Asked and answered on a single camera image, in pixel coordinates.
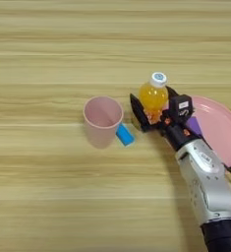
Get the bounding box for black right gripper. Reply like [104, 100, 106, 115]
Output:
[129, 85, 201, 153]

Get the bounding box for orange juice bottle white cap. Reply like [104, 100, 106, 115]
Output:
[138, 72, 170, 125]

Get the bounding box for purple block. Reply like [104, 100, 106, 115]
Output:
[185, 115, 203, 138]

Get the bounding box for small black box white label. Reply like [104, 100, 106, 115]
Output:
[168, 94, 195, 125]

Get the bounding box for blue block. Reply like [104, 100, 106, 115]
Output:
[115, 122, 136, 148]

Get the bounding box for pink plastic cup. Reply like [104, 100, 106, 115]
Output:
[83, 95, 125, 150]

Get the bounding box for pink plastic plate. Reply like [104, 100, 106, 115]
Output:
[185, 94, 231, 169]

